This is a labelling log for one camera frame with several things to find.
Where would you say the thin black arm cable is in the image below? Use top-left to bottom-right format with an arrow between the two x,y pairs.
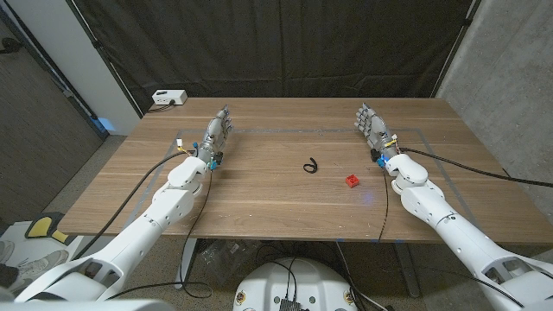
105,168 -> 215,301
378,168 -> 391,243

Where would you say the white power box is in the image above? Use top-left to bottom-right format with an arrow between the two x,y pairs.
151,89 -> 188,106

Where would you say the black curtain backdrop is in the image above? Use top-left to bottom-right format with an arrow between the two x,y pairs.
68,0 -> 480,114

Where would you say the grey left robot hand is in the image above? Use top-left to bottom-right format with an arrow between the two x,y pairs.
196,104 -> 234,163

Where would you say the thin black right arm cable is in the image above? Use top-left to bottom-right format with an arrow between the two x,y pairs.
378,168 -> 391,243

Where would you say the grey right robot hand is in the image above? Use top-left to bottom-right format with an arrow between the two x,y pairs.
353,102 -> 401,162

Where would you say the grey table leg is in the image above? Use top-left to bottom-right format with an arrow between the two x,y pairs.
392,242 -> 421,298

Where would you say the white sneaker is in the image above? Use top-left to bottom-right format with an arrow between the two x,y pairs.
0,239 -> 16,264
8,249 -> 70,282

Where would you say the black backdrop stand pole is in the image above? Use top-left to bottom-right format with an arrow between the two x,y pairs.
64,0 -> 144,118
430,0 -> 481,99

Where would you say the yellow and black tool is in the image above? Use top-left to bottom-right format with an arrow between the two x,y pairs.
24,211 -> 77,246

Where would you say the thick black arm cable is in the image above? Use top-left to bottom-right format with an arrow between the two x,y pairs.
71,149 -> 195,261
399,146 -> 553,189

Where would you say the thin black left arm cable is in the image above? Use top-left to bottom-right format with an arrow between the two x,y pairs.
105,168 -> 215,301

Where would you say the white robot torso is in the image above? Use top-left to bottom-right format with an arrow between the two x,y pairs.
232,257 -> 359,311

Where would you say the white table leg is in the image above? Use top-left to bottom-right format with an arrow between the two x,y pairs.
174,238 -> 199,290

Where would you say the clear plastic bag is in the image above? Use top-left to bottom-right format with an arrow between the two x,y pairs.
200,239 -> 260,282

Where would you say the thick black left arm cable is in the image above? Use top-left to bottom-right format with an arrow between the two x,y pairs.
71,149 -> 195,261

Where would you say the grey tape outline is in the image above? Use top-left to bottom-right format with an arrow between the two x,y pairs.
123,127 -> 489,243

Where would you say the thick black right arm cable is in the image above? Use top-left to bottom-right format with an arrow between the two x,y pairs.
399,146 -> 553,189

